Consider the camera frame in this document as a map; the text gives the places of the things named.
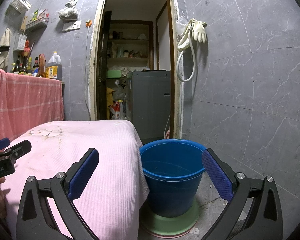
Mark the large cooking oil bottle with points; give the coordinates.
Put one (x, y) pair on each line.
(53, 67)

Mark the dark sauce bottle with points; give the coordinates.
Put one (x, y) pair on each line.
(16, 67)
(23, 68)

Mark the hanging plastic bag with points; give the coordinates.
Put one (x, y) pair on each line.
(68, 11)

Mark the white plastic basket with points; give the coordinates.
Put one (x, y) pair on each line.
(21, 3)

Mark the grey cabinet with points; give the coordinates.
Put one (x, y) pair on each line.
(150, 105)

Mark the green plastic basin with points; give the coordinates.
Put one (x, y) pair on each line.
(165, 226)

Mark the red hanging item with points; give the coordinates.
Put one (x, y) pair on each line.
(27, 47)

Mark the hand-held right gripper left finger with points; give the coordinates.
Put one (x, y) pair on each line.
(83, 175)

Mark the blue label sauce bottle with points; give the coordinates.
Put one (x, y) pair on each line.
(36, 68)

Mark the wall rack with packets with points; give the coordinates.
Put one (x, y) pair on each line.
(37, 22)

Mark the green box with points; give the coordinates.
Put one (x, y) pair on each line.
(113, 74)

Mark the red white bag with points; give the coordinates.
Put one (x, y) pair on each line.
(117, 111)

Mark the white hanging cloth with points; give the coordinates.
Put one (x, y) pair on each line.
(5, 40)

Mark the pink tablecloth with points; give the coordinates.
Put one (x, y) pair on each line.
(110, 155)

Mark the wooden shelf unit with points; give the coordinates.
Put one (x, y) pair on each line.
(130, 40)

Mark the wooden door frame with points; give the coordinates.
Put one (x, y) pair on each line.
(93, 55)

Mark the blue plastic bucket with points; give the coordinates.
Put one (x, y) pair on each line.
(170, 187)

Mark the wooden spatula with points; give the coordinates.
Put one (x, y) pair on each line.
(24, 25)

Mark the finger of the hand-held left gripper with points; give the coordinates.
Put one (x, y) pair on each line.
(17, 150)
(0, 145)

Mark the cream rubber gloves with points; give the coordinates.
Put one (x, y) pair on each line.
(200, 31)

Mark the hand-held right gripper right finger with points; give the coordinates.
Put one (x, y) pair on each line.
(217, 177)

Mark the yellow bag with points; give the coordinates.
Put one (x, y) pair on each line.
(109, 96)

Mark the pink striped towel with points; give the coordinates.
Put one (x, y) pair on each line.
(27, 100)

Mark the person's left hand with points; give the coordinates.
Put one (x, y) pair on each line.
(1, 197)

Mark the wall socket plate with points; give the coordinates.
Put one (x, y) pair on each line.
(72, 26)

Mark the clear plastic bag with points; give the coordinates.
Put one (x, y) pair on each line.
(181, 26)

